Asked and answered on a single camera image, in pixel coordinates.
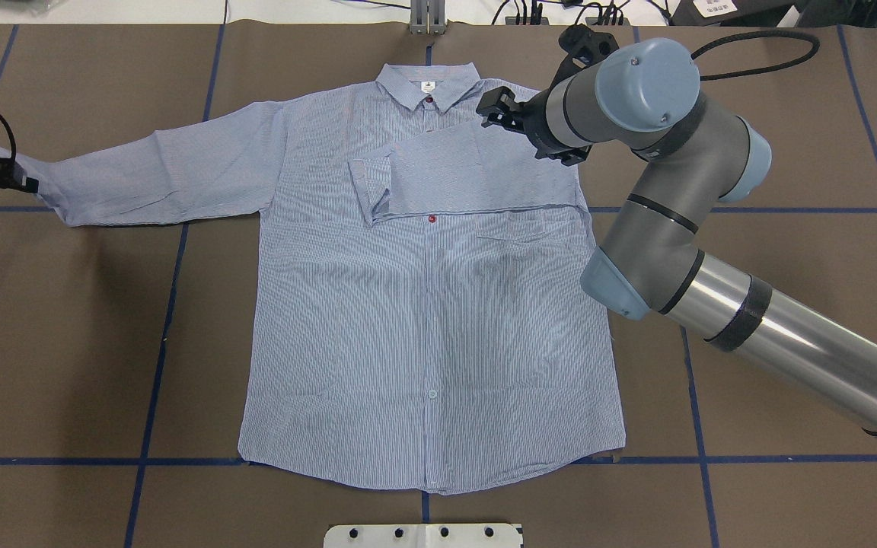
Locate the light blue striped shirt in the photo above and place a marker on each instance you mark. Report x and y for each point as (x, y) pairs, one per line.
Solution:
(420, 322)

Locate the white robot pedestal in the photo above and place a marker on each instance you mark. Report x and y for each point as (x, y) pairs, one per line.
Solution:
(426, 535)

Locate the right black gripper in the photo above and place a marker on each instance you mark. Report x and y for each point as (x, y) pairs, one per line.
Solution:
(536, 122)

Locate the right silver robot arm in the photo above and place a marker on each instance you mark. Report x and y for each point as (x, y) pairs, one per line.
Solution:
(700, 158)

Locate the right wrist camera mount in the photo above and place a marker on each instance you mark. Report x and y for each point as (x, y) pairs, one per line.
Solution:
(583, 47)

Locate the aluminium frame post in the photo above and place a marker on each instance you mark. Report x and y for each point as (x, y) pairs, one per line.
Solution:
(428, 17)

